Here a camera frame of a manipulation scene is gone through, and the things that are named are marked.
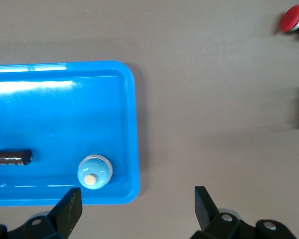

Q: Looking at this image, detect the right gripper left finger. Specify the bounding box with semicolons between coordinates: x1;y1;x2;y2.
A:
0;187;83;239

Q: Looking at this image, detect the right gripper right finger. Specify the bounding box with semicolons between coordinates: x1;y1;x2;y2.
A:
191;186;298;239

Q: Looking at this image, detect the light blue call bell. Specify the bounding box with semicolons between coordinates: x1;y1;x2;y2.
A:
77;154;114;190

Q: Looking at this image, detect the dark brown glossy capacitor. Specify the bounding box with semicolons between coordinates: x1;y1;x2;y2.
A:
0;148;33;167

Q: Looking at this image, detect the blue plastic tray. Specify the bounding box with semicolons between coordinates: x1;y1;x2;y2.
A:
0;60;141;207

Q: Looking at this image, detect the red pushbutton with grey body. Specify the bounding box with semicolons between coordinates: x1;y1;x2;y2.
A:
279;4;299;40

